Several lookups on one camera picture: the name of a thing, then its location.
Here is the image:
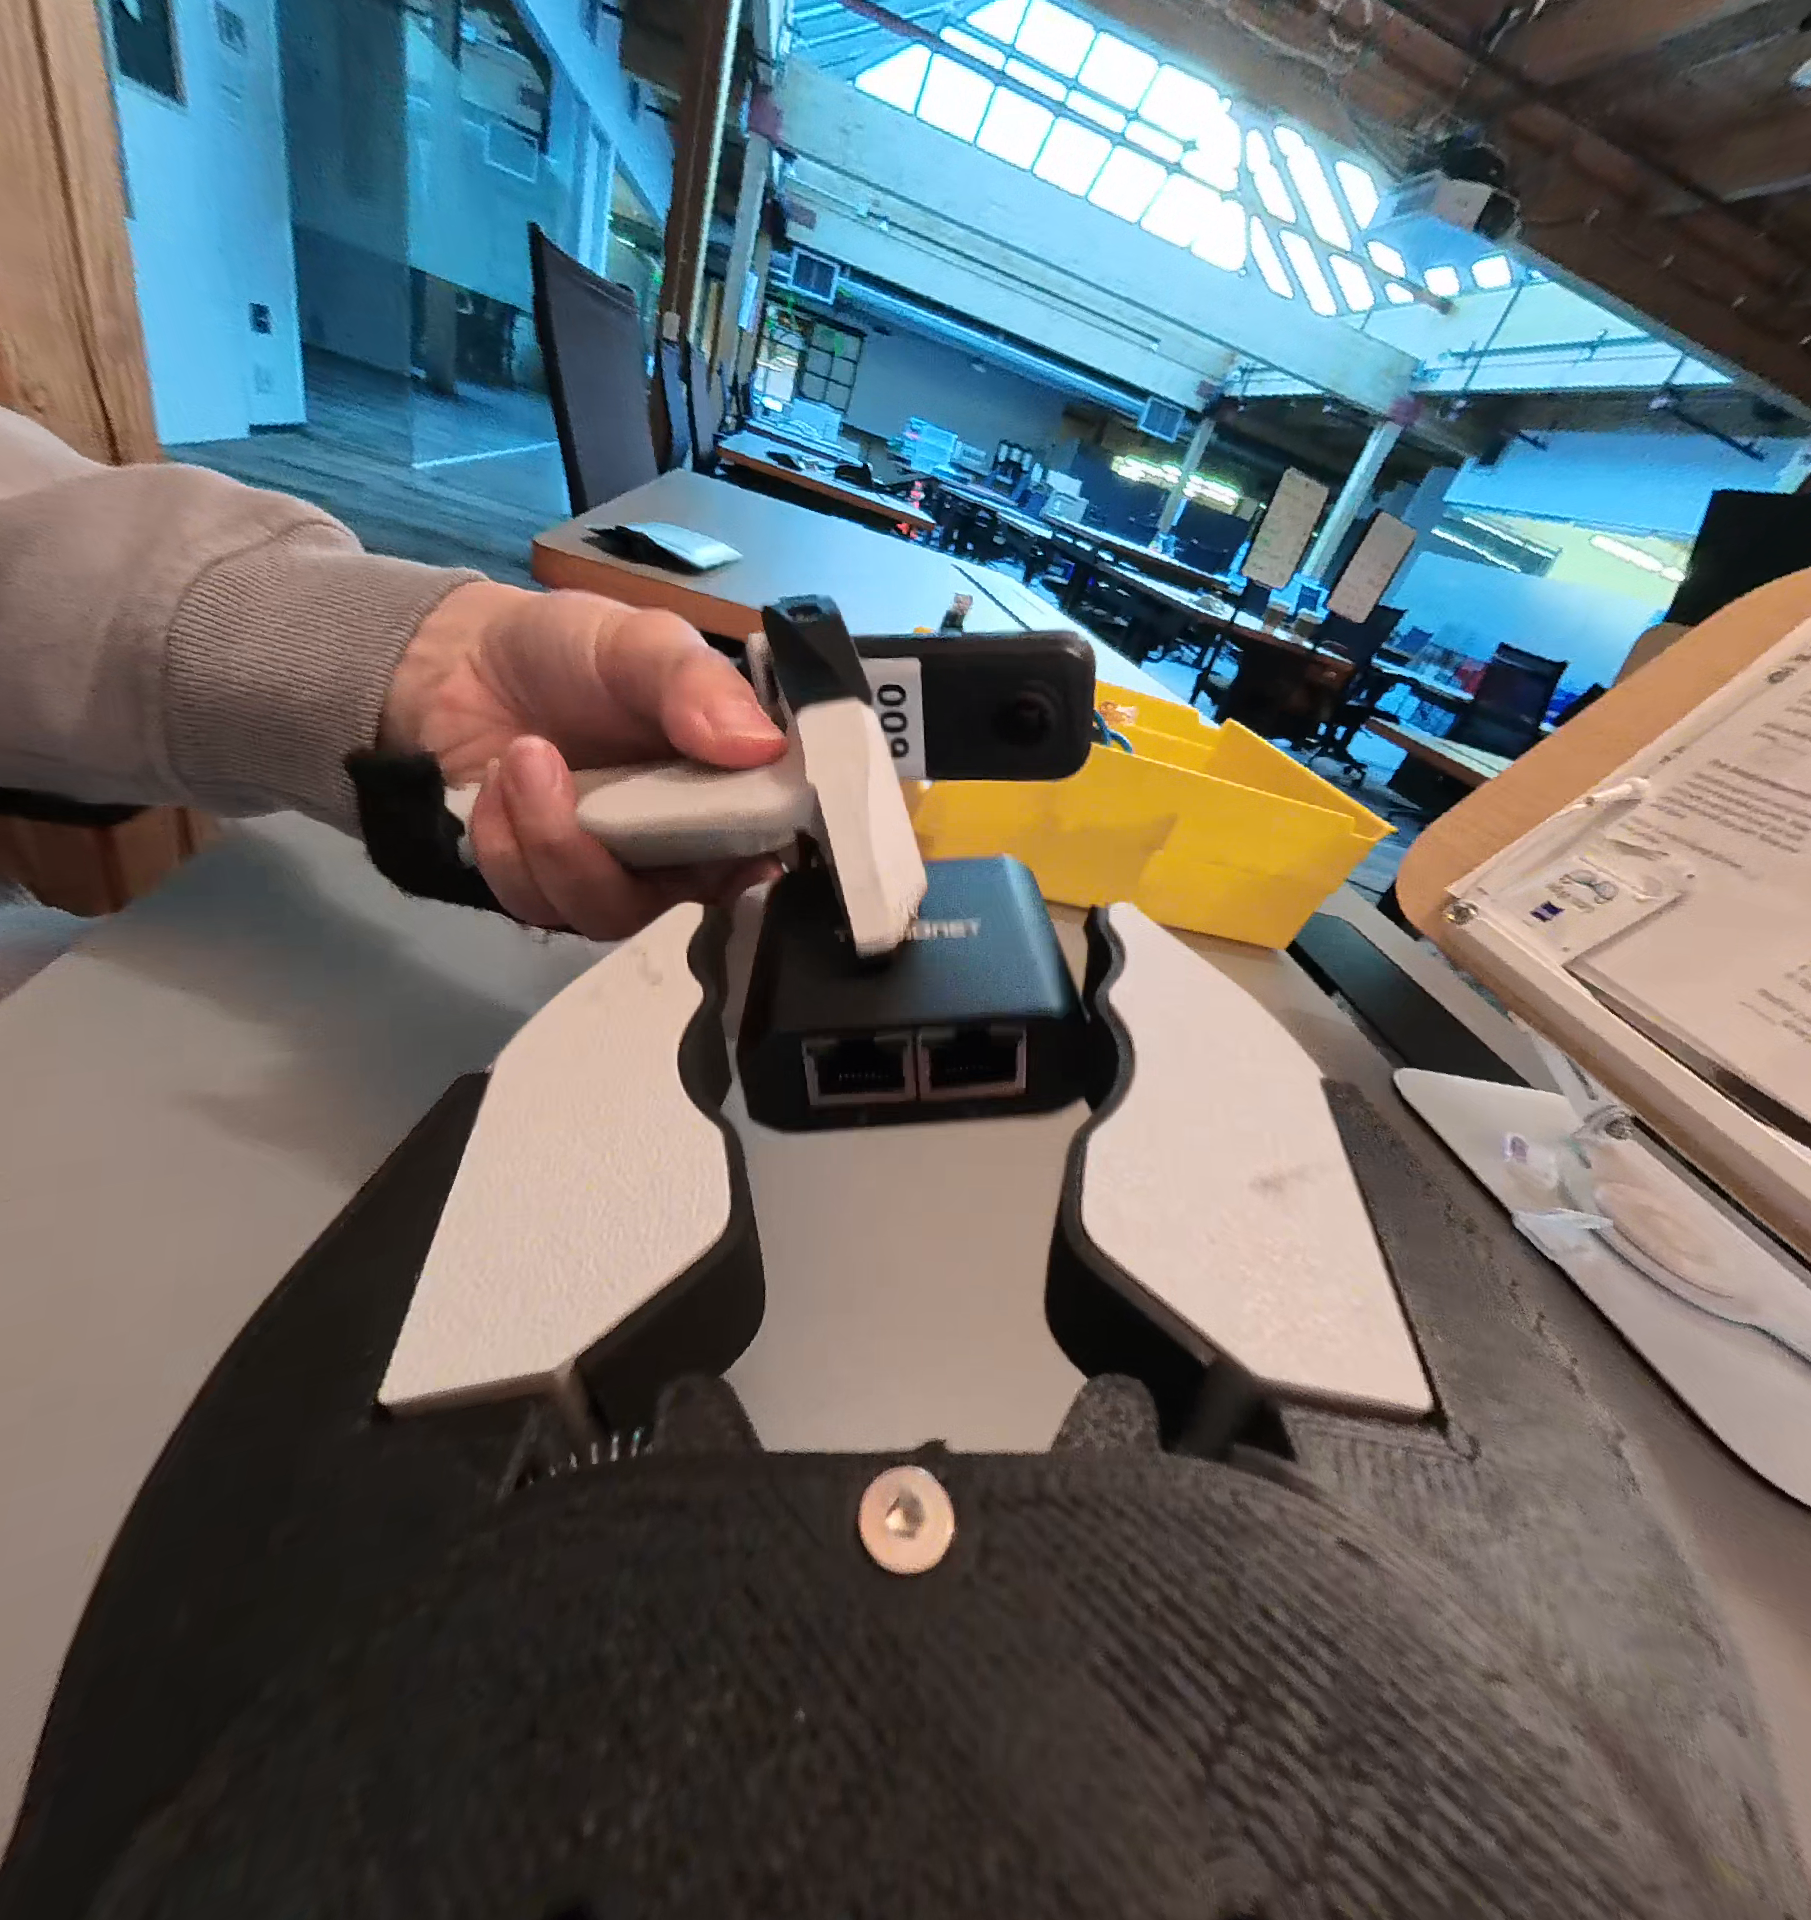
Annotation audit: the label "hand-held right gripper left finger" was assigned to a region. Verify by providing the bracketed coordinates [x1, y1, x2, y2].
[378, 899, 767, 1418]

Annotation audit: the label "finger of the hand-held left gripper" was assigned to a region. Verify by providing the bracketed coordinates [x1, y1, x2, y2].
[762, 594, 933, 963]

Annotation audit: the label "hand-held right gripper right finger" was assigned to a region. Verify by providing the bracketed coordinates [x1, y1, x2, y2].
[1042, 901, 1435, 1425]

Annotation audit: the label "black network adapter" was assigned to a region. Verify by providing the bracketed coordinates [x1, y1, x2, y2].
[735, 851, 1086, 1134]

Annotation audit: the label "person's left forearm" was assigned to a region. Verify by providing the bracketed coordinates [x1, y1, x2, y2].
[0, 383, 491, 842]

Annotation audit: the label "grey desk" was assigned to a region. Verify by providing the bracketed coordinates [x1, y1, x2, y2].
[0, 809, 1811, 1920]

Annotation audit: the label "person's left hand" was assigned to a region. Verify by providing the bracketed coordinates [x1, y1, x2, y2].
[380, 581, 790, 941]

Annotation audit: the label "long dark table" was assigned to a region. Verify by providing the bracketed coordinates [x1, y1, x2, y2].
[927, 472, 1448, 707]

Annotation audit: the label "yellow plastic bin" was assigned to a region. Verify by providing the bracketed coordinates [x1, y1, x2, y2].
[905, 683, 1394, 949]

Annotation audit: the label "black flat base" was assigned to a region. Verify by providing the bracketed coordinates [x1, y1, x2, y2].
[1296, 908, 1543, 1085]

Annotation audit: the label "grey table with wood edge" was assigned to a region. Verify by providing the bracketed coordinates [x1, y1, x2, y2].
[530, 470, 1191, 707]

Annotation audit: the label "silver pouch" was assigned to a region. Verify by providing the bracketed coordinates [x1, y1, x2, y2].
[581, 520, 743, 575]

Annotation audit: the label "brown paper flip chart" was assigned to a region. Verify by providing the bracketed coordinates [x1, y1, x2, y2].
[1242, 467, 1328, 590]
[1325, 509, 1421, 625]

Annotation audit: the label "wooden board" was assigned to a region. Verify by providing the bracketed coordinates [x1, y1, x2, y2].
[1397, 556, 1811, 1291]

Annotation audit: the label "white plastic package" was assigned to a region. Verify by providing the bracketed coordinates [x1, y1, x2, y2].
[1394, 1064, 1811, 1519]

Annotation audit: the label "skylight windows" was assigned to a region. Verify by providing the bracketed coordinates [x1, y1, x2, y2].
[852, 0, 1521, 317]

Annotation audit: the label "paper sheets in clear holder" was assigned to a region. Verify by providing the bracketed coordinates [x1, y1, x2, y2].
[1451, 599, 1811, 1172]

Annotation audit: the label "ceiling projector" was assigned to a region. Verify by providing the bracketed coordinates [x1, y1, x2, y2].
[1363, 136, 1521, 242]

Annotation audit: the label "black monitor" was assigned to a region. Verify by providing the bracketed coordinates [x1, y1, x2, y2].
[1663, 491, 1811, 628]

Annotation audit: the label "wooden post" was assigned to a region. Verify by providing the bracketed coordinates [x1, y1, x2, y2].
[0, 0, 219, 921]

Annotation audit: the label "dark wall picture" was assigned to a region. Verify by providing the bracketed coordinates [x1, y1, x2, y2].
[106, 0, 188, 106]

